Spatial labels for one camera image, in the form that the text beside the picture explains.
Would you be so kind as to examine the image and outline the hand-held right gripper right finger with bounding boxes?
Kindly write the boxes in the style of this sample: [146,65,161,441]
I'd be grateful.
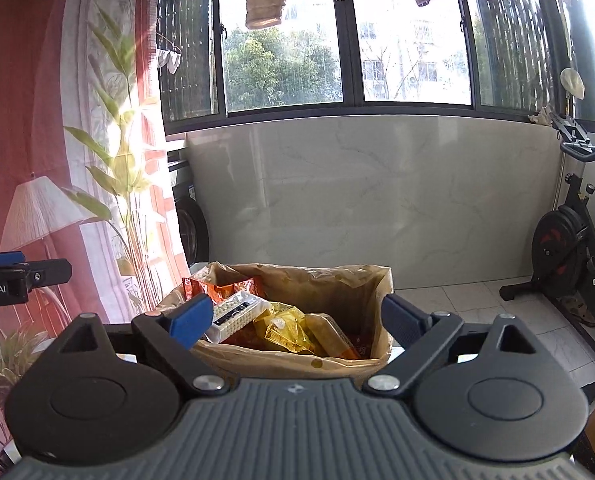
[362,294,558,396]

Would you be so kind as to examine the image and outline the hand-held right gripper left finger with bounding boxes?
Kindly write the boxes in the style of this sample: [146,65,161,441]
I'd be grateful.
[52,294,231,396]

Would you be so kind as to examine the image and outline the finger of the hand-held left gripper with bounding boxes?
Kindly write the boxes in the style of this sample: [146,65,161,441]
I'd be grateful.
[0,252,72,291]

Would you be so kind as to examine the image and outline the orange snack bag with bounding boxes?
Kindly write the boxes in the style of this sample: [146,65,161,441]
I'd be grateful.
[182,275,267,306]

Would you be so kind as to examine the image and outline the clear cracker packet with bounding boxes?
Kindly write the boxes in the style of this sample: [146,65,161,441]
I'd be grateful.
[210,292,273,345]

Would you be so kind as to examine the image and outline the long orange yellow snack packet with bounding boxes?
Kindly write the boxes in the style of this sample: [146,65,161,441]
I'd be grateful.
[305,312,361,361]

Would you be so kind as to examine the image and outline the cardboard box with liner bag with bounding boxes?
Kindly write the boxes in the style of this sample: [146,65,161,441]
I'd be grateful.
[155,261,394,381]

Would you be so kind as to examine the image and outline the printed backdrop curtain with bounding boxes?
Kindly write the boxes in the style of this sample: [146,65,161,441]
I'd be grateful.
[0,0,191,476]

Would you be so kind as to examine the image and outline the black exercise bike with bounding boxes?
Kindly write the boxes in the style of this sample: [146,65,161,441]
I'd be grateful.
[500,115,595,328]

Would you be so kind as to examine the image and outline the brown slipper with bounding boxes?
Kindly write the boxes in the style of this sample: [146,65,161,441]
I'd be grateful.
[560,296,595,328]

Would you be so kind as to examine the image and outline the dark framed window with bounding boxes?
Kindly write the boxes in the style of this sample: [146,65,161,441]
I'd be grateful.
[155,0,595,136]

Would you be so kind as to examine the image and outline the crumpled beige cloth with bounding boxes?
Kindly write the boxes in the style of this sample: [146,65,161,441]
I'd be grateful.
[529,105,558,126]

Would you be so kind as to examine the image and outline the small white cloths on hanger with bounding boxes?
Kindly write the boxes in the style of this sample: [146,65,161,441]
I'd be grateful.
[155,34,182,72]

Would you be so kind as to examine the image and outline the white cloth on pole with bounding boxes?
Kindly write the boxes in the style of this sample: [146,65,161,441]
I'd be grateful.
[560,67,585,101]

